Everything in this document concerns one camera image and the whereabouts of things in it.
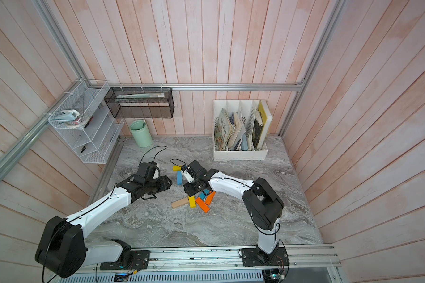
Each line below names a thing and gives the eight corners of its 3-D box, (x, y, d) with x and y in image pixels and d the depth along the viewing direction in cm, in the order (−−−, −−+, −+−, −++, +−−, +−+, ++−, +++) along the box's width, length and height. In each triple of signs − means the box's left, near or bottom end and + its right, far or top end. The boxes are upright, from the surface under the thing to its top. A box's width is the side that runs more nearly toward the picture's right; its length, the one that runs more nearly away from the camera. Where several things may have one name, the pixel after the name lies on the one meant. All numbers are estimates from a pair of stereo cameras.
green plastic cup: (135, 147, 117) (127, 131, 105) (139, 135, 124) (132, 119, 112) (150, 147, 117) (143, 131, 105) (153, 135, 124) (148, 119, 112)
